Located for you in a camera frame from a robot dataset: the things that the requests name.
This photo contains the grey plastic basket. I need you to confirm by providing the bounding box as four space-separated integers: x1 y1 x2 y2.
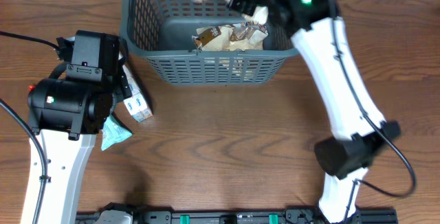
120 0 298 85

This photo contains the white patterned carton box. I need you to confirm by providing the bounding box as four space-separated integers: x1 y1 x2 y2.
122 65 153 122

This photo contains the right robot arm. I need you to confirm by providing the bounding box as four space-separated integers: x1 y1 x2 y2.
228 0 400 223

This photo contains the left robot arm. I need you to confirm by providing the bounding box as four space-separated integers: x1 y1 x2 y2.
21 30 132 223

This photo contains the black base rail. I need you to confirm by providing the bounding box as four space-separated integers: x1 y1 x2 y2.
75 202 399 224

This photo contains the small teal snack packet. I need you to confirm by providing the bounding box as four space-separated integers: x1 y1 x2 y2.
101 115 133 151

